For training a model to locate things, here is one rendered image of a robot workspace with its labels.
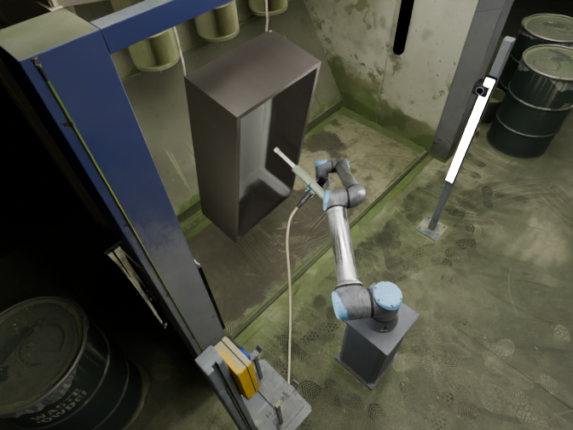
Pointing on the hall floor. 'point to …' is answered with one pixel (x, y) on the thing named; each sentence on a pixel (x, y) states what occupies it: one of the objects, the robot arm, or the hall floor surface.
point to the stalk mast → (224, 387)
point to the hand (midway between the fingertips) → (311, 189)
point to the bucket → (493, 106)
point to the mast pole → (498, 79)
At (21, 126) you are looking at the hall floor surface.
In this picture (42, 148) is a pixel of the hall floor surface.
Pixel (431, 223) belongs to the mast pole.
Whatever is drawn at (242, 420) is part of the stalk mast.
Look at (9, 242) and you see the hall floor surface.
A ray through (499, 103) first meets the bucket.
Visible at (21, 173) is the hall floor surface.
